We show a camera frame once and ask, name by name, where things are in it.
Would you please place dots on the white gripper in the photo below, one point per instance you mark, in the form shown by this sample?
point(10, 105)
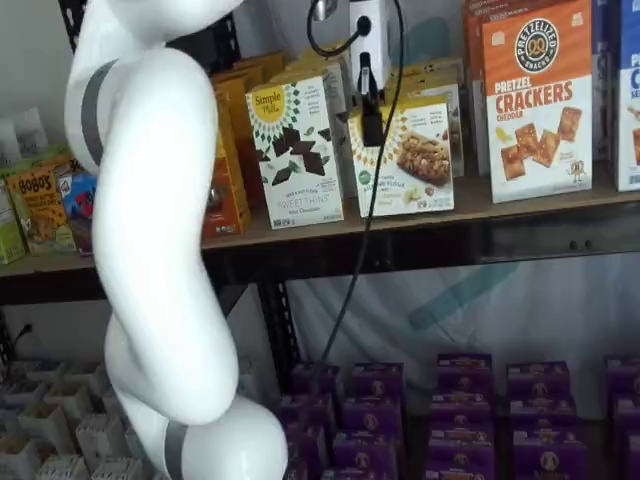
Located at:
point(382, 45)

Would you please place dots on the Simple Mills almond bars box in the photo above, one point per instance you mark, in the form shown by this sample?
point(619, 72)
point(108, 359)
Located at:
point(430, 66)
point(415, 165)
point(430, 80)
point(454, 140)

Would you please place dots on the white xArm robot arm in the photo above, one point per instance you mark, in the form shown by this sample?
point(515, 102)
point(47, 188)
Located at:
point(150, 200)

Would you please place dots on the Simple Mills Sweet Thins box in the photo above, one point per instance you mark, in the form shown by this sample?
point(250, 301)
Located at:
point(325, 56)
point(340, 165)
point(300, 190)

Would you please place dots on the orange Pretzel Crackers box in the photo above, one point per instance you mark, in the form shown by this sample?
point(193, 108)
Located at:
point(537, 125)
point(472, 75)

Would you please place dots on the wooden shelf board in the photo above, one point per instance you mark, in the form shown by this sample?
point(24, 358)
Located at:
point(40, 265)
point(475, 192)

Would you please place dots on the orange Revival snack box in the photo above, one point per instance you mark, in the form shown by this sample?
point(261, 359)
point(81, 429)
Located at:
point(230, 175)
point(260, 62)
point(240, 115)

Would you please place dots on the blue white cracker box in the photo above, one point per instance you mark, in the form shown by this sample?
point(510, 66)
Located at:
point(602, 100)
point(630, 125)

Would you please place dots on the purple Annie's box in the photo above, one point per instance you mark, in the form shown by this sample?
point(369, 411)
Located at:
point(307, 450)
point(320, 385)
point(545, 417)
point(460, 455)
point(625, 377)
point(462, 412)
point(377, 385)
point(465, 375)
point(365, 455)
point(310, 415)
point(360, 475)
point(372, 417)
point(539, 385)
point(550, 457)
point(629, 415)

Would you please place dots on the white cardboard box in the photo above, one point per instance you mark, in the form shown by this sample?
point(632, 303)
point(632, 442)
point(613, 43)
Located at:
point(255, 375)

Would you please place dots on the blue red snack box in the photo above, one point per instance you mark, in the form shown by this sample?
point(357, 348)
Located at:
point(80, 210)

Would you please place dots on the orange Bobo's snack box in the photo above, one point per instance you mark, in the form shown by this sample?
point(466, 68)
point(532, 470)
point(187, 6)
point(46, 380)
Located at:
point(40, 215)

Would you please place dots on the green snack box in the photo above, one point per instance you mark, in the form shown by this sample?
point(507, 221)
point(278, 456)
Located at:
point(10, 225)

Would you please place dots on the white paper pouch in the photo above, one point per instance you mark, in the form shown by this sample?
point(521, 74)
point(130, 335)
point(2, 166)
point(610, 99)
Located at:
point(9, 145)
point(30, 135)

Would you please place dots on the white paper carton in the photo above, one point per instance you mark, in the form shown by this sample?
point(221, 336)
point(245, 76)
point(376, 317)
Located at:
point(47, 372)
point(20, 460)
point(25, 397)
point(47, 430)
point(85, 377)
point(62, 470)
point(100, 440)
point(117, 471)
point(67, 402)

